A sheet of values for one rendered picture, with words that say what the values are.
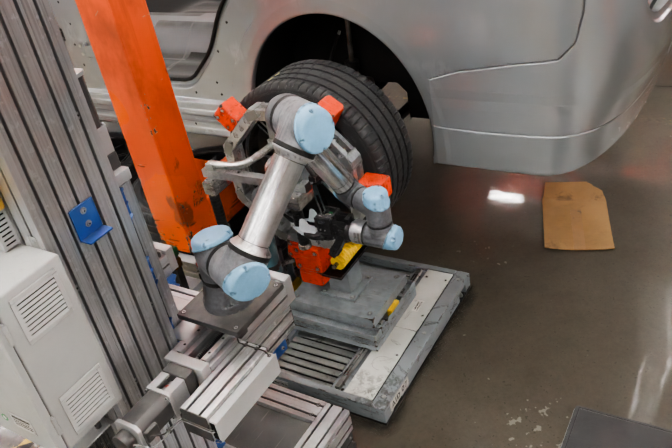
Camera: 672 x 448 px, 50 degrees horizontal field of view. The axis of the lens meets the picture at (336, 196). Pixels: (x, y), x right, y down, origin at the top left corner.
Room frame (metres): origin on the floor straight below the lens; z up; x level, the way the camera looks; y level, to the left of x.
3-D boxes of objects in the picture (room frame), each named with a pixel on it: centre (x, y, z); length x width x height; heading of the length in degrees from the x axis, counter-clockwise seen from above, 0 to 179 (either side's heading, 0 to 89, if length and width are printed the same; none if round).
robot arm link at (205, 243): (1.67, 0.35, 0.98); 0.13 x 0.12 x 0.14; 30
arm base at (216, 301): (1.68, 0.35, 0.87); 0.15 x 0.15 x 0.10
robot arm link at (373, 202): (1.80, -0.10, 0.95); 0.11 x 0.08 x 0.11; 30
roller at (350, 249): (2.26, -0.03, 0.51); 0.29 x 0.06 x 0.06; 144
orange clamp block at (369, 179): (2.07, -0.13, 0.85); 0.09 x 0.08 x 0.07; 54
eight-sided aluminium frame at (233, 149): (2.25, 0.13, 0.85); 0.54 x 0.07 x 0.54; 54
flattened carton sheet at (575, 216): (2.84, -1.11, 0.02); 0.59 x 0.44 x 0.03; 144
